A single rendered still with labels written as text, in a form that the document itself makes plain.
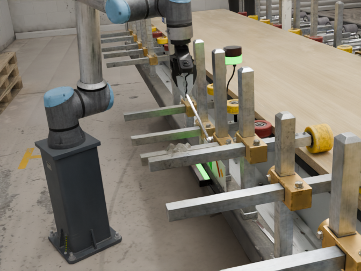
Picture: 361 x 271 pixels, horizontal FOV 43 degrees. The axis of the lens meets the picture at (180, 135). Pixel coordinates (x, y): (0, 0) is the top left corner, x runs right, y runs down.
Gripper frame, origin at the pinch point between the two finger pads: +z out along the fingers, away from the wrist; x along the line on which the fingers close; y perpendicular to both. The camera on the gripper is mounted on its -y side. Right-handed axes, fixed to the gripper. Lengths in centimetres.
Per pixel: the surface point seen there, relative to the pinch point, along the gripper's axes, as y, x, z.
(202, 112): 7.2, -7.8, 10.3
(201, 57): 7.3, -8.6, -11.2
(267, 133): -23.8, -21.5, 9.2
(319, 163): -52, -25, 8
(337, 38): 94, -116, 9
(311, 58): 55, -78, 8
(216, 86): -17.8, -6.6, -7.3
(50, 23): 799, 92, 73
